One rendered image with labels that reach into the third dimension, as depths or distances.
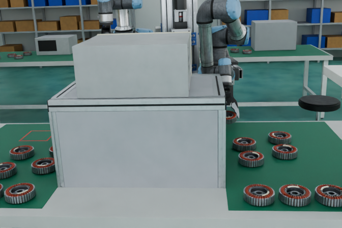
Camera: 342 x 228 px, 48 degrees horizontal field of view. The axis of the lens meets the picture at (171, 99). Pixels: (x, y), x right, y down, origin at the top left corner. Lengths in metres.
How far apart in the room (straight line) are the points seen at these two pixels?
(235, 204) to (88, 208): 0.53
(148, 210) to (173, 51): 0.58
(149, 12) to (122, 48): 7.17
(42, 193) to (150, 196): 0.43
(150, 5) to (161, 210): 7.38
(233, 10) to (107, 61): 0.94
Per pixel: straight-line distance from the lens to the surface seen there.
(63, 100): 1.53
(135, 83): 1.46
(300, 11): 8.78
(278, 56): 4.52
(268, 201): 1.46
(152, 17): 8.60
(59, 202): 1.57
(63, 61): 4.72
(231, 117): 2.14
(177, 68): 1.43
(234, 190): 1.56
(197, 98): 1.43
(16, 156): 1.99
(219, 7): 2.20
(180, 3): 2.65
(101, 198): 1.55
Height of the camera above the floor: 1.50
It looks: 16 degrees down
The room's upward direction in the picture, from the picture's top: 2 degrees counter-clockwise
